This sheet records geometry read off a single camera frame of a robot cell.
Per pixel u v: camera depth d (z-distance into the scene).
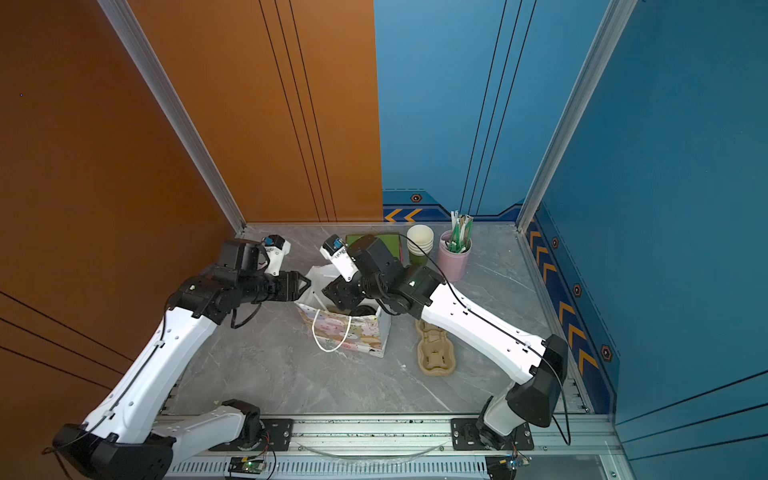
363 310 0.80
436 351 0.85
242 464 0.71
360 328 0.71
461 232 0.92
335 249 0.57
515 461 0.70
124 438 0.37
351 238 1.16
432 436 0.75
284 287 0.63
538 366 0.40
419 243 0.95
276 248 0.64
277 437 0.73
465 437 0.72
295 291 0.64
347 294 0.58
